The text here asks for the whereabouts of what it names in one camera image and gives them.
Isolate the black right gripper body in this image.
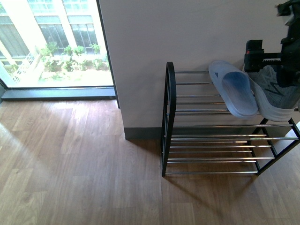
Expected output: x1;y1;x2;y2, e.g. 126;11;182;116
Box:
244;0;300;87

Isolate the light blue slide sandal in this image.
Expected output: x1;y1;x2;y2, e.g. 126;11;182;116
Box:
208;60;258;119

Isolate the black metal shoe rack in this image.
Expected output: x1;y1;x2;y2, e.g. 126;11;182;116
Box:
161;62;300;176

